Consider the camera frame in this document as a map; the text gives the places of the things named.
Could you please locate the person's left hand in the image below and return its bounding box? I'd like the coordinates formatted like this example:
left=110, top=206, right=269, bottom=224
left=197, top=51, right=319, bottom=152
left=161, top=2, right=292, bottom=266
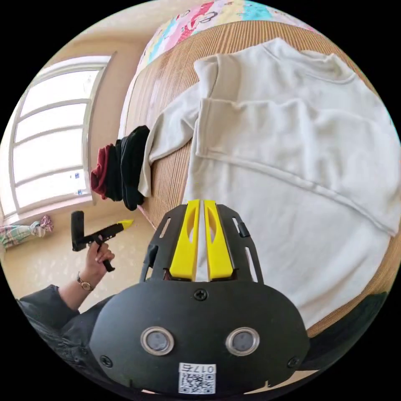
left=82, top=240, right=116, bottom=283

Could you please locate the plaid cloth bundle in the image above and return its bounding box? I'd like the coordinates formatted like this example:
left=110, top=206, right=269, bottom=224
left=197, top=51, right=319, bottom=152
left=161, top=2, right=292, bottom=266
left=0, top=214, right=55, bottom=250

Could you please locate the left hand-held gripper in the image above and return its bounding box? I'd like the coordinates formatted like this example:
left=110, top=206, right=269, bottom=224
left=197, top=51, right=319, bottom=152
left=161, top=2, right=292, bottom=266
left=81, top=219, right=135, bottom=272

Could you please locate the pile of clothes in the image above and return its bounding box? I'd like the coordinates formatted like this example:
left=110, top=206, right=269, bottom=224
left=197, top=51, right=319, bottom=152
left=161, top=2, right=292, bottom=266
left=90, top=125, right=154, bottom=211

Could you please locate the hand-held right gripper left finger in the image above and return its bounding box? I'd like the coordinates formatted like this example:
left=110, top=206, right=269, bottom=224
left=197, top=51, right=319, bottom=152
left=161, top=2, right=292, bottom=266
left=169, top=199, right=201, bottom=280

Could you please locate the white long sleeve shirt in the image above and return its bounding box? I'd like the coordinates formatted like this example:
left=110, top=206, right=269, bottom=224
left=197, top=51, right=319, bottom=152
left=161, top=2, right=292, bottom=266
left=137, top=37, right=401, bottom=330

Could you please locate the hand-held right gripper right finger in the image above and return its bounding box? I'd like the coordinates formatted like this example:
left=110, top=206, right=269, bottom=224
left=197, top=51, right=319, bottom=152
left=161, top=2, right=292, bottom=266
left=204, top=200, right=235, bottom=281

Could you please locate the person's left forearm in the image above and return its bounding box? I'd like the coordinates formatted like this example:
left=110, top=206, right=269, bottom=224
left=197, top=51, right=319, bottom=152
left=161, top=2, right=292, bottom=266
left=58, top=271, right=96, bottom=314

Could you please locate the window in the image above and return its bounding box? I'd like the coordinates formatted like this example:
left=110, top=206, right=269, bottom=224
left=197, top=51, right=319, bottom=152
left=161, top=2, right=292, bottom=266
left=0, top=55, right=114, bottom=221

